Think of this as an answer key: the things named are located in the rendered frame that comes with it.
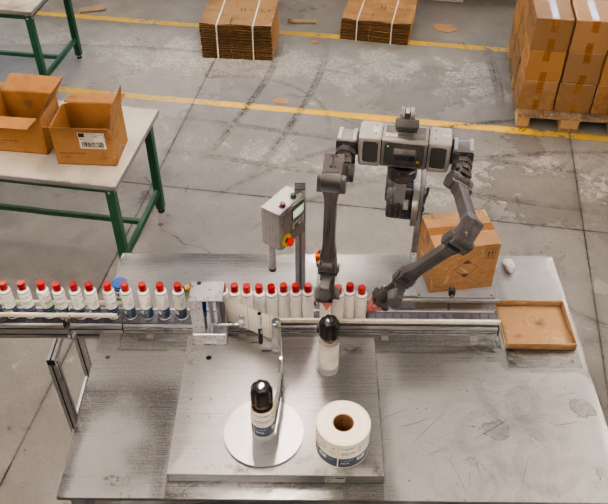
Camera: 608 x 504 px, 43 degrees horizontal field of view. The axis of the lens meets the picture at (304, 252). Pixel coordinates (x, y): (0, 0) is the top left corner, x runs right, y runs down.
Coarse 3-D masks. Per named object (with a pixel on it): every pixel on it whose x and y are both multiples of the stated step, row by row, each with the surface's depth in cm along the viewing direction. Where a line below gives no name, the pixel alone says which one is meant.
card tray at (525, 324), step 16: (496, 304) 352; (512, 304) 352; (528, 304) 352; (544, 304) 352; (560, 304) 352; (512, 320) 346; (528, 320) 346; (544, 320) 346; (560, 320) 346; (512, 336) 339; (528, 336) 339; (544, 336) 339; (560, 336) 339
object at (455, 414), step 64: (128, 256) 377; (192, 256) 377; (256, 256) 377; (384, 256) 377; (512, 256) 377; (128, 384) 320; (384, 384) 320; (448, 384) 320; (512, 384) 320; (576, 384) 320; (128, 448) 298; (384, 448) 298; (448, 448) 298; (512, 448) 298; (576, 448) 298
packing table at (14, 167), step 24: (144, 120) 474; (0, 168) 438; (24, 168) 438; (48, 168) 438; (72, 168) 438; (96, 168) 438; (120, 168) 438; (72, 216) 501; (96, 216) 497; (120, 216) 449; (144, 216) 497; (120, 240) 458
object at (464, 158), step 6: (456, 150) 326; (462, 150) 326; (456, 156) 327; (462, 156) 326; (468, 156) 326; (456, 162) 325; (462, 162) 324; (468, 162) 324; (456, 168) 323; (468, 168) 322
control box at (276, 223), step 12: (288, 192) 311; (264, 204) 305; (276, 204) 305; (288, 204) 305; (264, 216) 306; (276, 216) 301; (288, 216) 305; (264, 228) 310; (276, 228) 306; (288, 228) 309; (300, 228) 318; (264, 240) 315; (276, 240) 310
